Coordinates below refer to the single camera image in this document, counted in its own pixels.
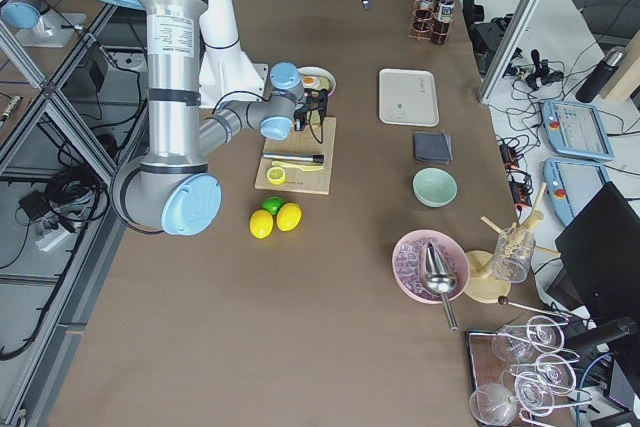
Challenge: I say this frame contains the dark drink bottle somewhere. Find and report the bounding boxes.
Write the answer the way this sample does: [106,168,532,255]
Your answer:
[431,0,455,45]
[416,0,435,21]

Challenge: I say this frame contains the teach pendant lower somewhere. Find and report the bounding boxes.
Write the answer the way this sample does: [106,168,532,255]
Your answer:
[543,158,610,226]

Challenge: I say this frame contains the yellow lemon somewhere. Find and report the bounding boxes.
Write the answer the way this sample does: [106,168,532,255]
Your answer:
[276,202,302,232]
[249,209,275,240]

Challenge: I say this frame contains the fried egg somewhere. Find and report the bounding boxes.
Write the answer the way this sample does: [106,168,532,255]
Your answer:
[302,75,322,90]

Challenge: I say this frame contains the aluminium frame post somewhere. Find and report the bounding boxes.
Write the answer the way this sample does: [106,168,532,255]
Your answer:
[478,0,541,105]

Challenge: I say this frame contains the green lime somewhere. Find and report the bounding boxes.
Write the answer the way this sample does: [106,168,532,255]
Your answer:
[261,196,286,216]

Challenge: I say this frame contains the steel ice scoop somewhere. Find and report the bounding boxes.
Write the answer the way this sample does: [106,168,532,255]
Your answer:
[423,242,459,331]

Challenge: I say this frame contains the green bowl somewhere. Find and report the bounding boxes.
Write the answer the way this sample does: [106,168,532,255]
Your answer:
[412,168,458,208]

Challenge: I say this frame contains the teach pendant upper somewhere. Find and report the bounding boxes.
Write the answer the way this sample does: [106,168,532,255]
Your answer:
[541,100,615,162]

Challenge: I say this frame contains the wine glass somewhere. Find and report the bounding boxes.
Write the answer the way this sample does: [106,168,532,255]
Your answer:
[500,354,577,395]
[514,372,555,417]
[491,315,564,363]
[469,383,518,426]

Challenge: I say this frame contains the pink bowl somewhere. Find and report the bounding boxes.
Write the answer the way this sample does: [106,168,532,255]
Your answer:
[391,229,471,305]

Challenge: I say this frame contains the copper wire bottle rack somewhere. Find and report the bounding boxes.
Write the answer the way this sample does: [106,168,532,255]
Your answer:
[409,0,438,42]

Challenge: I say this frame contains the steel cylinder muddler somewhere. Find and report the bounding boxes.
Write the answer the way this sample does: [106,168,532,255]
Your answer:
[262,153,324,166]

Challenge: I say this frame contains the black thermos bottle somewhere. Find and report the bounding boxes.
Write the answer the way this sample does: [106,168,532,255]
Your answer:
[575,46,625,103]

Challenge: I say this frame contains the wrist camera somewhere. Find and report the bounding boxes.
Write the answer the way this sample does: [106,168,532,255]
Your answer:
[293,109,311,132]

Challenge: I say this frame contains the half lemon slice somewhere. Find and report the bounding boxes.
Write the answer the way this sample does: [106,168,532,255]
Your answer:
[266,166,286,185]

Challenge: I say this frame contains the yellow lemon lower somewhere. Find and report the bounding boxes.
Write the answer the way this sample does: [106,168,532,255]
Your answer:
[249,209,275,240]

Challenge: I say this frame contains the wooden cutting board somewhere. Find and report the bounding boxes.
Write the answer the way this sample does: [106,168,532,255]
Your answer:
[254,117,337,195]

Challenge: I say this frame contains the teach pendant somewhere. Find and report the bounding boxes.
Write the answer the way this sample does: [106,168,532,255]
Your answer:
[543,158,610,226]
[541,100,615,162]

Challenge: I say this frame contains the black monitor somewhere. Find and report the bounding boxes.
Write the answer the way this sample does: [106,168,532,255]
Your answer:
[556,182,639,321]

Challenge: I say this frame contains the cream rabbit tray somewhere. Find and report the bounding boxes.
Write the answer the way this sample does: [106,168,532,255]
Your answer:
[378,68,439,127]

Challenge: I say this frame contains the grey folded cloth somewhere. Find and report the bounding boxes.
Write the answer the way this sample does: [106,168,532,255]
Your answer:
[413,132,453,165]

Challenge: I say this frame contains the wooden cup tree stand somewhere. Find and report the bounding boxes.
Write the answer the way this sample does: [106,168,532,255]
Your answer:
[464,182,560,303]

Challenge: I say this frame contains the white round plate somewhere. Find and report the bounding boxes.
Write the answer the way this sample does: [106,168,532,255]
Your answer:
[297,66,336,97]

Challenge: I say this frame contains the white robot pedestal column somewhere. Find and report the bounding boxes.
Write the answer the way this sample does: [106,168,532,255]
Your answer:
[199,0,266,109]

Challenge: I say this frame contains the clear glass cup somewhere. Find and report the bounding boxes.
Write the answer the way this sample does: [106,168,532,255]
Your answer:
[489,227,536,283]

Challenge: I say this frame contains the dark framed wooden tray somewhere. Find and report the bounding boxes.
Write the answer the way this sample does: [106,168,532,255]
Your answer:
[464,328,640,427]

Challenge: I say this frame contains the yellow lemon upper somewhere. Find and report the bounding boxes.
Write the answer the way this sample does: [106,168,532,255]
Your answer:
[276,202,302,232]

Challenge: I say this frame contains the bread slice on plate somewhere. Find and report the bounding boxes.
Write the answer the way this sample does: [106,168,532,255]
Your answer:
[304,76,333,97]

